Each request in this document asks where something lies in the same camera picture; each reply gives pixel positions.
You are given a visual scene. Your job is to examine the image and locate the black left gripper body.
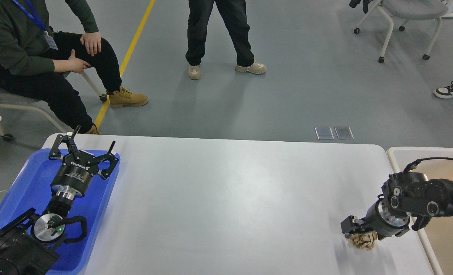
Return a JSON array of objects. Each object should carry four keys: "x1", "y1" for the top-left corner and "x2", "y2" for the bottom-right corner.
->
[{"x1": 51, "y1": 154, "x2": 99, "y2": 199}]

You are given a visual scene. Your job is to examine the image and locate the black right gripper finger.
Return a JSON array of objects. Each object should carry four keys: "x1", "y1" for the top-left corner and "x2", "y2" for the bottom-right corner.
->
[{"x1": 341, "y1": 215, "x2": 375, "y2": 238}]

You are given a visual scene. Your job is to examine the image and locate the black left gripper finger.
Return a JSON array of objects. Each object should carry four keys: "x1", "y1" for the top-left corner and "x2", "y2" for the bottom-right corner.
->
[
  {"x1": 94, "y1": 141, "x2": 119, "y2": 180},
  {"x1": 49, "y1": 126, "x2": 81, "y2": 161}
]

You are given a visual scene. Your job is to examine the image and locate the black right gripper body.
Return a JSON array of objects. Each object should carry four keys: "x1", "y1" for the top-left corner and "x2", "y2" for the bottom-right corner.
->
[{"x1": 364, "y1": 199, "x2": 409, "y2": 240}]

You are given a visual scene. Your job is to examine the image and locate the brown paper ball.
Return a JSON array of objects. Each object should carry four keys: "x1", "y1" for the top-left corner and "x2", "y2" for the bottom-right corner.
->
[{"x1": 348, "y1": 231, "x2": 378, "y2": 251}]

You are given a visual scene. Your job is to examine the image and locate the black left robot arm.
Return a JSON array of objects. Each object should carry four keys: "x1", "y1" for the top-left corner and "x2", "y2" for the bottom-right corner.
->
[{"x1": 0, "y1": 132, "x2": 119, "y2": 275}]

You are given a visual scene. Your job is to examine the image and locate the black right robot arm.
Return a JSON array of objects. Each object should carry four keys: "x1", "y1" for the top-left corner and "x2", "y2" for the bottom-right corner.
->
[{"x1": 341, "y1": 159, "x2": 453, "y2": 240}]

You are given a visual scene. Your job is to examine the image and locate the blue plastic tray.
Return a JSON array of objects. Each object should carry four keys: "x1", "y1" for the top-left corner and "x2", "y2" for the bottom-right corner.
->
[{"x1": 0, "y1": 148, "x2": 121, "y2": 275}]

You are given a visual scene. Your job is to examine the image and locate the beige plastic bin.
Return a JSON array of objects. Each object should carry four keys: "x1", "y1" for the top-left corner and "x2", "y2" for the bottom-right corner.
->
[{"x1": 387, "y1": 147, "x2": 453, "y2": 275}]

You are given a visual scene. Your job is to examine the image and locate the white chair under person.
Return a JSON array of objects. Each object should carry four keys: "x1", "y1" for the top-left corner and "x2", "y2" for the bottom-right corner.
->
[{"x1": 0, "y1": 72, "x2": 107, "y2": 141}]

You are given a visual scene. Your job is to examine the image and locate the right floor plate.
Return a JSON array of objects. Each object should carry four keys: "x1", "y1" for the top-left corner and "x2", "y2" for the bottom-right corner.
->
[{"x1": 335, "y1": 126, "x2": 354, "y2": 140}]

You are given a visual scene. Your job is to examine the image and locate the floor plate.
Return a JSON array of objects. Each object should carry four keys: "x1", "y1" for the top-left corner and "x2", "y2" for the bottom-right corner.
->
[
  {"x1": 314, "y1": 126, "x2": 334, "y2": 140},
  {"x1": 335, "y1": 126, "x2": 354, "y2": 140}
]

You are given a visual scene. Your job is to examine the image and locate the left floor plate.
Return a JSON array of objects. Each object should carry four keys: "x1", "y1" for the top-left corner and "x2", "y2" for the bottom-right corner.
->
[{"x1": 314, "y1": 126, "x2": 334, "y2": 140}]

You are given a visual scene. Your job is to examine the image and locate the seated person green sweater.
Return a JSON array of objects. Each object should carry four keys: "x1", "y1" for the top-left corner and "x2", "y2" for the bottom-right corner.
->
[{"x1": 0, "y1": 0, "x2": 148, "y2": 134}]

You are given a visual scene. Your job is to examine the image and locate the standing person black trousers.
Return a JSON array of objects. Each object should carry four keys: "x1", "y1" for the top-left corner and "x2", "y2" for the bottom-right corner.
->
[{"x1": 185, "y1": 0, "x2": 267, "y2": 81}]

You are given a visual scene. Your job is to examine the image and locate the grey office chair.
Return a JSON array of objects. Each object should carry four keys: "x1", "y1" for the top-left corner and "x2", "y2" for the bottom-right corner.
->
[{"x1": 349, "y1": 0, "x2": 448, "y2": 64}]

